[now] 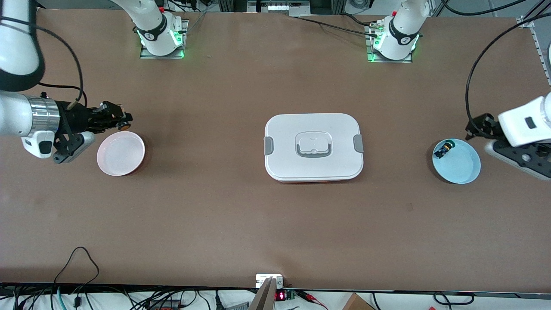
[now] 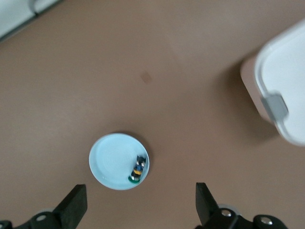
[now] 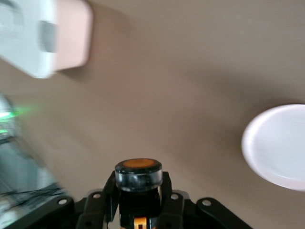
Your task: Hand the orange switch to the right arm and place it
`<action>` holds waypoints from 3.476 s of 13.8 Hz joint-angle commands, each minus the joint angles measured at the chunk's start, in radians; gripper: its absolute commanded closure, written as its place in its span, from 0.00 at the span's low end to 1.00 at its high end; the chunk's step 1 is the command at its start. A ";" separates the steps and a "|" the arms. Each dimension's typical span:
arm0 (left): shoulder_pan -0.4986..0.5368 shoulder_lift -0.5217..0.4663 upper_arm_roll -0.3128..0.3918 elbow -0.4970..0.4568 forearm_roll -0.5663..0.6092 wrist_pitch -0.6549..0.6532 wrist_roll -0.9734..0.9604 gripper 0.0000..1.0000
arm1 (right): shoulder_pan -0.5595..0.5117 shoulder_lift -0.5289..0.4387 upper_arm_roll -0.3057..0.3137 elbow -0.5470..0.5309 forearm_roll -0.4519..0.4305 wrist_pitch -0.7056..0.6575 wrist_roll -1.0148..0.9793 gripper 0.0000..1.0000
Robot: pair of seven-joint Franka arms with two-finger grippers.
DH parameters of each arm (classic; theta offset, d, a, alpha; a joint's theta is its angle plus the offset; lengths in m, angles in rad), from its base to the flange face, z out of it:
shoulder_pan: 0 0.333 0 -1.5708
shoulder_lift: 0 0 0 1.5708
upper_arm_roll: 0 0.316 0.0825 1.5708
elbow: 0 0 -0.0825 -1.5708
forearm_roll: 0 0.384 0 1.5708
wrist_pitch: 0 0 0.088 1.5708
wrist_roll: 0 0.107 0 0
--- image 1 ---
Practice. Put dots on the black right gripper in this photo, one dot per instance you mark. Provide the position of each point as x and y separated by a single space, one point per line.
75 118

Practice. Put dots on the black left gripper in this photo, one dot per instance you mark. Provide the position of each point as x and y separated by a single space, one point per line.
485 124

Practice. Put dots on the orange push button switch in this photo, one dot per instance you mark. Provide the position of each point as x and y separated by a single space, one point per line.
125 125

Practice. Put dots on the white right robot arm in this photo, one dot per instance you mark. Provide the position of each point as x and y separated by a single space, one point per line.
13 43

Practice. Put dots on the round pink plate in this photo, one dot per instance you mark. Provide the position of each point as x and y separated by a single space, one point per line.
120 153

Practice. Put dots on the round light blue plate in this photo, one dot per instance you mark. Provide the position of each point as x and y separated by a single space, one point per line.
460 168

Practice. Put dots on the white lunch box grey latches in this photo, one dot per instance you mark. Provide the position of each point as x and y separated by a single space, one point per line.
314 163

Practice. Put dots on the white power strip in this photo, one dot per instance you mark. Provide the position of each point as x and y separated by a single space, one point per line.
282 6

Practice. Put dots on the brown cardboard box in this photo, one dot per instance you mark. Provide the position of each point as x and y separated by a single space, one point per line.
357 303

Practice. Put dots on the grey metal bar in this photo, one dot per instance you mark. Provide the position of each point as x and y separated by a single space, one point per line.
263 299

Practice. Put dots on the red test lead clip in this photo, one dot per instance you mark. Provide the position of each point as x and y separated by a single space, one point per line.
310 296

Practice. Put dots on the red digit display module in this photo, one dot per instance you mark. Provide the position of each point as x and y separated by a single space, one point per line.
280 296

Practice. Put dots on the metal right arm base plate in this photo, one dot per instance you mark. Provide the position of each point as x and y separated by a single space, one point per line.
148 55

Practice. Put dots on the perforated metal rail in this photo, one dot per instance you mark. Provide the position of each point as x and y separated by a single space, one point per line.
543 60

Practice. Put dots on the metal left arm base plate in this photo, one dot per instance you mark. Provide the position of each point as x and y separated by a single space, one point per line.
389 61

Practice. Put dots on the aluminium profile corner bracket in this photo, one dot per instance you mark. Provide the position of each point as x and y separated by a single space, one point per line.
526 21

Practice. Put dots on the small white bracket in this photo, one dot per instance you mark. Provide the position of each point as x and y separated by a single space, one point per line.
262 280

